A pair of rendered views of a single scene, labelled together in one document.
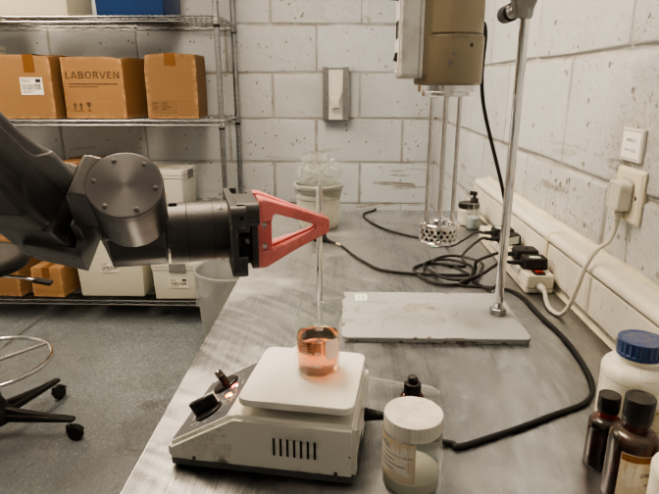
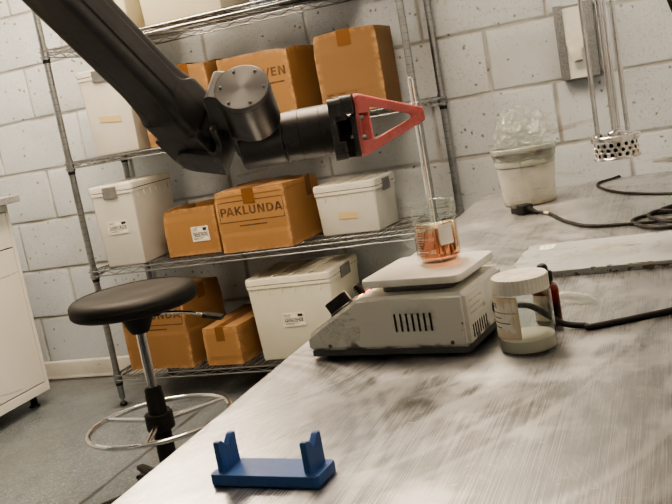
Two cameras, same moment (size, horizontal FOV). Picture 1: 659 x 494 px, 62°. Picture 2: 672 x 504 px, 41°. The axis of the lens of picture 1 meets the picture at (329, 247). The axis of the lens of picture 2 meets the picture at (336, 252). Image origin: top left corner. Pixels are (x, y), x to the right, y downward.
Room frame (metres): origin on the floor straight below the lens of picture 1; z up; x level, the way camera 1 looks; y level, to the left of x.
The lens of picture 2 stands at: (-0.44, -0.23, 1.04)
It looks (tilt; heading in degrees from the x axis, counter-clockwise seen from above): 9 degrees down; 20
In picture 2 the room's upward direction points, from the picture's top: 10 degrees counter-clockwise
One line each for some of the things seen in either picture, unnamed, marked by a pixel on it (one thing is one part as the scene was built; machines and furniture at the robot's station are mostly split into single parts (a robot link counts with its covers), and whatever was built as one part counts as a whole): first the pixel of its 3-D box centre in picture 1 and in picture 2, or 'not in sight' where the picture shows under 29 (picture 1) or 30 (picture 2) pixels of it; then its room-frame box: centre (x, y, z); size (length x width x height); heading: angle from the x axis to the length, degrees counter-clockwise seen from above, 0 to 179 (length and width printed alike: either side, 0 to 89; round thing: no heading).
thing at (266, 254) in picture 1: (279, 223); (382, 120); (0.53, 0.05, 1.01); 0.09 x 0.07 x 0.07; 104
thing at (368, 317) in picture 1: (428, 315); (622, 251); (0.89, -0.17, 0.76); 0.30 x 0.20 x 0.01; 88
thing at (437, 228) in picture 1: (442, 166); (606, 68); (0.89, -0.18, 1.02); 0.07 x 0.07 x 0.25
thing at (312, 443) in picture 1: (283, 410); (413, 307); (0.54, 0.05, 0.79); 0.22 x 0.13 x 0.08; 81
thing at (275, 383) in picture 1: (306, 377); (428, 269); (0.54, 0.03, 0.83); 0.12 x 0.12 x 0.01; 81
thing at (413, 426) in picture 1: (412, 446); (524, 311); (0.48, -0.08, 0.79); 0.06 x 0.06 x 0.08
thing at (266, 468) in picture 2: not in sight; (269, 457); (0.18, 0.09, 0.77); 0.10 x 0.03 x 0.04; 83
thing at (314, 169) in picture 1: (318, 189); (523, 153); (1.54, 0.03, 0.86); 0.14 x 0.14 x 0.21
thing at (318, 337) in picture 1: (315, 339); (433, 231); (0.55, 0.02, 0.87); 0.06 x 0.05 x 0.08; 68
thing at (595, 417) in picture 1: (604, 429); not in sight; (0.50, -0.29, 0.79); 0.03 x 0.03 x 0.08
